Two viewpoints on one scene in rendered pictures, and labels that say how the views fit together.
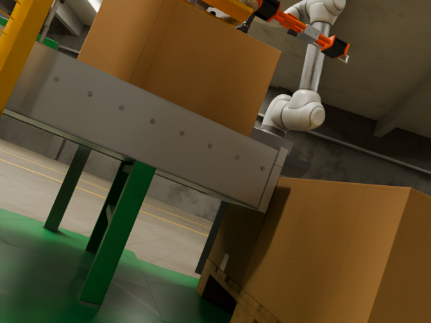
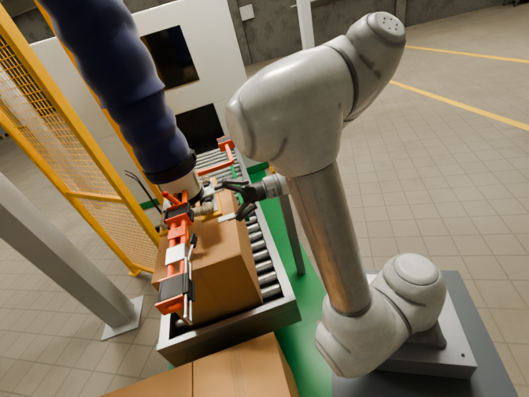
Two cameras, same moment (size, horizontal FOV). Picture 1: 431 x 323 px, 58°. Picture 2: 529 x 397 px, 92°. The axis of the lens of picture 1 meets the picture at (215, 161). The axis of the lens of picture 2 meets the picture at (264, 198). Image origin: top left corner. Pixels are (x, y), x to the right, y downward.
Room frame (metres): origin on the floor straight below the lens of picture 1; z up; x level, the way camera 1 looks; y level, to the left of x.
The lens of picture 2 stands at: (2.00, -0.69, 1.74)
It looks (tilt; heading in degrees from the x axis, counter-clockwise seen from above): 36 degrees down; 102
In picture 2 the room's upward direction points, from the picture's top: 17 degrees counter-clockwise
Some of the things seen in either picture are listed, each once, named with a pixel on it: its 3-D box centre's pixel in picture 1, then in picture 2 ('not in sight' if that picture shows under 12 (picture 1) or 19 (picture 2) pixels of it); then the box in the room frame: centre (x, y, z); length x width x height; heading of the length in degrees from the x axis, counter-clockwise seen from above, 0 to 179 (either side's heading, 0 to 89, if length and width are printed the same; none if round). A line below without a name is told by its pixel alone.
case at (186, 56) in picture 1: (172, 79); (211, 249); (1.42, 0.26, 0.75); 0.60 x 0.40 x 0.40; 103
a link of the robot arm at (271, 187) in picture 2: not in sight; (271, 187); (1.87, 0.13, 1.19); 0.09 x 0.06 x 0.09; 106
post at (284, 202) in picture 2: (93, 129); (290, 228); (1.85, 0.60, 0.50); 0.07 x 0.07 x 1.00; 16
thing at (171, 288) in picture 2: (335, 47); (173, 292); (1.60, -0.30, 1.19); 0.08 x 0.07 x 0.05; 107
